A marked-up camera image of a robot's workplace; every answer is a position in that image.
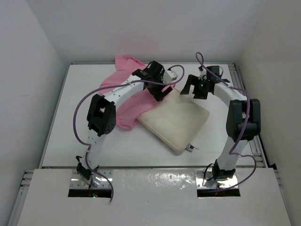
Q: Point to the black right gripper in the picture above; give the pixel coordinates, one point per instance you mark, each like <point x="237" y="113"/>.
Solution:
<point x="194" y="81"/>

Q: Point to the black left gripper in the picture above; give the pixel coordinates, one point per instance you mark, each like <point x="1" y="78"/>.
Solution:
<point x="158" y="94"/>

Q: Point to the cream pillow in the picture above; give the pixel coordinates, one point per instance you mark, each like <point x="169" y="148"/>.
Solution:
<point x="176" y="120"/>

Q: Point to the pink pillowcase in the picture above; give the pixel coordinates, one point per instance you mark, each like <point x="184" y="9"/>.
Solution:
<point x="130" y="102"/>

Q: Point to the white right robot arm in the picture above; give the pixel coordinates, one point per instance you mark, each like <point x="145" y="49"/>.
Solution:
<point x="243" y="119"/>

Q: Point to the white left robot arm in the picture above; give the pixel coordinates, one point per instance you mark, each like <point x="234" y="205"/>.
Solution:
<point x="102" y="112"/>

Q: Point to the white front cover board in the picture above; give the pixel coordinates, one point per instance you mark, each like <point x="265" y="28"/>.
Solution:
<point x="152" y="198"/>

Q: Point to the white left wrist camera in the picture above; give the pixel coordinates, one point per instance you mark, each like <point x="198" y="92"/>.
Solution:
<point x="169" y="76"/>

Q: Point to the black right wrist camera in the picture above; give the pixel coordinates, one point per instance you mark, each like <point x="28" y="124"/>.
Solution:
<point x="217" y="70"/>

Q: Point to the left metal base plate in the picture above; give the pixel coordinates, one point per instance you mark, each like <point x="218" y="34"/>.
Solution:
<point x="96" y="182"/>

